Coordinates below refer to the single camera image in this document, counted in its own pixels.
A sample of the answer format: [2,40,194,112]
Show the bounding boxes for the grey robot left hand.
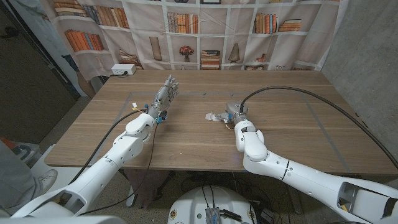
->
[146,73,180,121]

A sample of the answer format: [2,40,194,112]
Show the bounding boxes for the white bandage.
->
[205,112,229,123]

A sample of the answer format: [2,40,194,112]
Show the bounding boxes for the white power strip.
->
[111,63,137,77]

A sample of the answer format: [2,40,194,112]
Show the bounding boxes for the printed bookshelf backdrop cloth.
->
[39,0,351,82]

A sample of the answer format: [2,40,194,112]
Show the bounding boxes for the metal table leg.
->
[126,185,138,208]
[284,174,304,215]

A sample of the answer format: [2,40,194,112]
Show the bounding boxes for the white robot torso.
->
[167,185,257,224]

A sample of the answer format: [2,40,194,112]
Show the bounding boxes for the white low platform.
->
[29,143,91,189]

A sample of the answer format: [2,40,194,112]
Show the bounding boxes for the grey finned module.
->
[205,207,221,224]

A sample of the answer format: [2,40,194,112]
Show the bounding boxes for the person in grey trousers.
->
[0,139,59,216]

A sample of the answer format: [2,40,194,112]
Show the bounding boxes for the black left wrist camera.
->
[156,110,169,124]

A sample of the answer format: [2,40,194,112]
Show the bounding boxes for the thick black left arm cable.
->
[68,107,149,186]

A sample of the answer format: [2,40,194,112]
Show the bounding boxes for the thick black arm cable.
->
[239,86,398,170]
[68,107,149,186]

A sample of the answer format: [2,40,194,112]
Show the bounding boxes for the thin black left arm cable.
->
[77,122,160,217]

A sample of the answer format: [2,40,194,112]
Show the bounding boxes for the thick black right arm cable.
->
[239,86,398,170]

